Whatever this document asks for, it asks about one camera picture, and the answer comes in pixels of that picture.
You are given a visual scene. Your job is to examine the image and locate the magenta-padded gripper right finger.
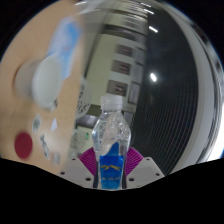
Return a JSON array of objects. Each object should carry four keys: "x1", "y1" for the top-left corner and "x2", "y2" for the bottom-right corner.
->
[{"x1": 121, "y1": 146, "x2": 165, "y2": 190}]

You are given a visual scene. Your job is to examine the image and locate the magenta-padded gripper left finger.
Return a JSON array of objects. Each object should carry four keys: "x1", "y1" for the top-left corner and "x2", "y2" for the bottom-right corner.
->
[{"x1": 59, "y1": 148, "x2": 100, "y2": 190}]

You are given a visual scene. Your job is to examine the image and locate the clear plastic bottle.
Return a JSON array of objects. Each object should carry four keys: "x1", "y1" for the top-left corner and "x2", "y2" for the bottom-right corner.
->
[{"x1": 91, "y1": 94, "x2": 131, "y2": 191}]

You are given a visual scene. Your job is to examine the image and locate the small printed sticker card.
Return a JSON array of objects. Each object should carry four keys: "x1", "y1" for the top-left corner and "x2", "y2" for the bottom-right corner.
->
[{"x1": 51, "y1": 151, "x2": 62, "y2": 167}]

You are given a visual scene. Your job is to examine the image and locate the white lattice-back plastic chair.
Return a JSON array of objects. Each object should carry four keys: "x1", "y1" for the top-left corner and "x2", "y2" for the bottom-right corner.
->
[
  {"x1": 69, "y1": 129, "x2": 90, "y2": 155},
  {"x1": 76, "y1": 78, "x2": 93, "y2": 118}
]

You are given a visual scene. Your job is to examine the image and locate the small clear plastic packet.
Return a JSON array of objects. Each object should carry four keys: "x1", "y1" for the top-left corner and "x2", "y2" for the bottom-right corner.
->
[{"x1": 39, "y1": 133, "x2": 52, "y2": 161}]

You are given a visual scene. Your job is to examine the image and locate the small white paper scrap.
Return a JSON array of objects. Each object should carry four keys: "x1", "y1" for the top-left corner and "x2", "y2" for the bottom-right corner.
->
[{"x1": 50, "y1": 117, "x2": 58, "y2": 132}]

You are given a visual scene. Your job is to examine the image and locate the white ceramic mug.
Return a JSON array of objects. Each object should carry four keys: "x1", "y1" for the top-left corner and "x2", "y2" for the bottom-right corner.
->
[{"x1": 13, "y1": 54, "x2": 64, "y2": 113}]

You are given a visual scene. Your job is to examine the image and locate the round ceiling lights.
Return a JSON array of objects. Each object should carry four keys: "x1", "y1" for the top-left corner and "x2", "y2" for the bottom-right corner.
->
[{"x1": 142, "y1": 2, "x2": 160, "y2": 83}]

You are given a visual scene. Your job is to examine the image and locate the light blue cloth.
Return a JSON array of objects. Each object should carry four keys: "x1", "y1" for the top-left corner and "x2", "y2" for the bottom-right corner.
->
[{"x1": 46, "y1": 15, "x2": 84, "y2": 80}]

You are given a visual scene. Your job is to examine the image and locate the framed wall pictures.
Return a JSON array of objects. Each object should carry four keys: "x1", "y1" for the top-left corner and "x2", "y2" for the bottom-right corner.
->
[{"x1": 106, "y1": 43, "x2": 136, "y2": 98}]

